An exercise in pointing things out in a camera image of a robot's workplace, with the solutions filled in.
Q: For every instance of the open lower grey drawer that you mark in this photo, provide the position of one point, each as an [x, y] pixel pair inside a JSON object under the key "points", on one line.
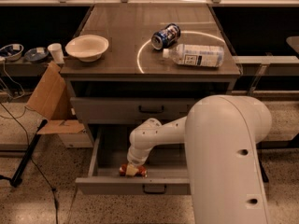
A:
{"points": [[166, 167]]}

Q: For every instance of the black left stand leg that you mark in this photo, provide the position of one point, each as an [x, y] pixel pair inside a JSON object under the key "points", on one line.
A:
{"points": [[16, 179]]}

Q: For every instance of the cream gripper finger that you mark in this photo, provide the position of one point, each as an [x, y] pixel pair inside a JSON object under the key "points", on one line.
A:
{"points": [[131, 170]]}

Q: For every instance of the white paper cup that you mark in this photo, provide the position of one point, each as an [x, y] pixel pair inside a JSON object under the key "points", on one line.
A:
{"points": [[56, 52]]}

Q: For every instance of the brown cardboard box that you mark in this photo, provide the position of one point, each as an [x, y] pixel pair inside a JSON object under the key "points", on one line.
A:
{"points": [[51, 100]]}

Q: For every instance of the blue soda can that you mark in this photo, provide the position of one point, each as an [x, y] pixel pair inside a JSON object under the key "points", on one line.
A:
{"points": [[166, 37]]}

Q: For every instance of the blue bowl near cup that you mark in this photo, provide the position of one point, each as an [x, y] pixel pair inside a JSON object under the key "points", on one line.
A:
{"points": [[36, 55]]}

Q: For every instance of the grey drawer cabinet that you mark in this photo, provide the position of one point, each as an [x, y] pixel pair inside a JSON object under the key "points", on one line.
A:
{"points": [[132, 68]]}

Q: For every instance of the black stand leg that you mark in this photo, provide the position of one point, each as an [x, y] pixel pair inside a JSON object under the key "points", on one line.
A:
{"points": [[16, 179], [263, 173]]}

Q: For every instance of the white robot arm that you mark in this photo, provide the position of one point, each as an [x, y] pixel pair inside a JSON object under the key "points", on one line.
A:
{"points": [[220, 134]]}

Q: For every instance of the white bowl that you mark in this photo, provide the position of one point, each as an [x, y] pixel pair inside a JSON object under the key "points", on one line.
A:
{"points": [[87, 48]]}

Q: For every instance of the blue bowl far left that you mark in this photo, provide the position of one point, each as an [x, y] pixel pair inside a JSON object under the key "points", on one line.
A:
{"points": [[11, 52]]}

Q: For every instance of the clear plastic water bottle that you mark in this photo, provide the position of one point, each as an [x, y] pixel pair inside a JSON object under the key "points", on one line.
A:
{"points": [[196, 55]]}

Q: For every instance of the upper grey drawer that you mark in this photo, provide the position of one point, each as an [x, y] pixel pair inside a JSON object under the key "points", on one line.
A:
{"points": [[129, 110]]}

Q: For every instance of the black right stand leg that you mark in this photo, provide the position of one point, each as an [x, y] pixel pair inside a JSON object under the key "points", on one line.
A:
{"points": [[263, 173]]}

